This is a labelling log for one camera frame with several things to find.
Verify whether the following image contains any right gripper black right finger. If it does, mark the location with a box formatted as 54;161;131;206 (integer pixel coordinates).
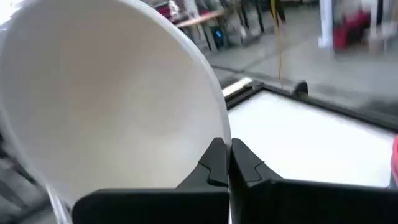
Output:
229;138;398;224

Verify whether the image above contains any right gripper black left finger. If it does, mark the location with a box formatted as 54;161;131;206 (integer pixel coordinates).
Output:
72;138;230;224

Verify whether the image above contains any white bowl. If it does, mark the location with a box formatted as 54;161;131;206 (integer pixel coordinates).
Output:
0;0;233;224

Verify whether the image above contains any black table edge clamp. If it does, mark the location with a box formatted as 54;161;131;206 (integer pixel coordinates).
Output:
292;80;309;98

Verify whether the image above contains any computer tower with blue light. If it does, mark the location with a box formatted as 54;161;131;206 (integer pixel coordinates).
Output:
211;26;226;47

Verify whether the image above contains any white column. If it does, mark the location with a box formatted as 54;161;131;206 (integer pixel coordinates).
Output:
318;0;334;49

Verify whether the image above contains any wooden top table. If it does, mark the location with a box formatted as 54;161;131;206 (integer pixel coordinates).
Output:
175;9;226;52

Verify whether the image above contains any red tool cart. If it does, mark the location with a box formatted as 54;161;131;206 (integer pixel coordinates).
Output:
333;11;371;50

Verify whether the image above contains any hanging yellow cable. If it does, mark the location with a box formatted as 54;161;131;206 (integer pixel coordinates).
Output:
269;0;284;88

